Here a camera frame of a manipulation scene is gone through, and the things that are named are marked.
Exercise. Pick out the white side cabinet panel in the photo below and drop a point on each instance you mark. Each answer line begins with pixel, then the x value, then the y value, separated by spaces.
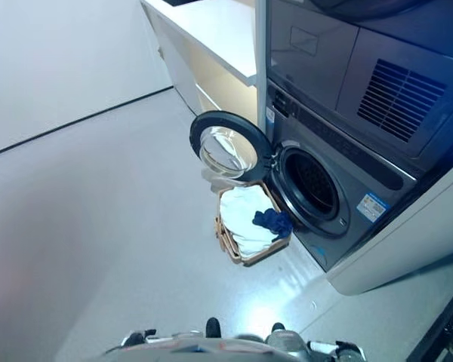
pixel 411 241

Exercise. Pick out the woven wicker laundry basket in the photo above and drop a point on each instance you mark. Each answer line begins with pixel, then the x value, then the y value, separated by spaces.
pixel 226 241

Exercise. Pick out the blue energy label sticker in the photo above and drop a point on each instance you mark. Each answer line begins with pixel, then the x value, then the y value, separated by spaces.
pixel 373 206

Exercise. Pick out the dark appliance edge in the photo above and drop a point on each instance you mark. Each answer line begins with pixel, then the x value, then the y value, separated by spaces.
pixel 451 332

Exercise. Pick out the grey front-load washing machine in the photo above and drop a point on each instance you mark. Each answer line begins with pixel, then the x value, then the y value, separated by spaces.
pixel 347 166

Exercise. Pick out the round washing machine door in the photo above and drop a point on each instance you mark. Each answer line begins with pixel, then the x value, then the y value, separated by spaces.
pixel 226 149

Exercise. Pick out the white shelf cabinet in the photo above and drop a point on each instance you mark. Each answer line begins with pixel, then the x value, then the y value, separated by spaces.
pixel 196 49

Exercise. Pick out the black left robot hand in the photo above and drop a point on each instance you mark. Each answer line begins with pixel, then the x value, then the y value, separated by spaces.
pixel 139 338

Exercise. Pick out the grey stacked dryer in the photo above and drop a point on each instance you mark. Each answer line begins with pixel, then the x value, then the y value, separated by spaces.
pixel 324 56

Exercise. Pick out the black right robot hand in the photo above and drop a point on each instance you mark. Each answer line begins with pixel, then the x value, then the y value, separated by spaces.
pixel 338 350

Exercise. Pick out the black right robot foot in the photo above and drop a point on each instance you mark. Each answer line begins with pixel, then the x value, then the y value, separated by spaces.
pixel 278 328

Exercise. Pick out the blue garment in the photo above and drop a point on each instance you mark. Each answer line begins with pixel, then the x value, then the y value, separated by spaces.
pixel 273 220

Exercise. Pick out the black robot foot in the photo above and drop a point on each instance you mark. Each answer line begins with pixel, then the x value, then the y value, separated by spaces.
pixel 213 327
pixel 278 328

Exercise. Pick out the black left robot foot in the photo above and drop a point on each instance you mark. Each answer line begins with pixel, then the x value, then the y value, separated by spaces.
pixel 213 327

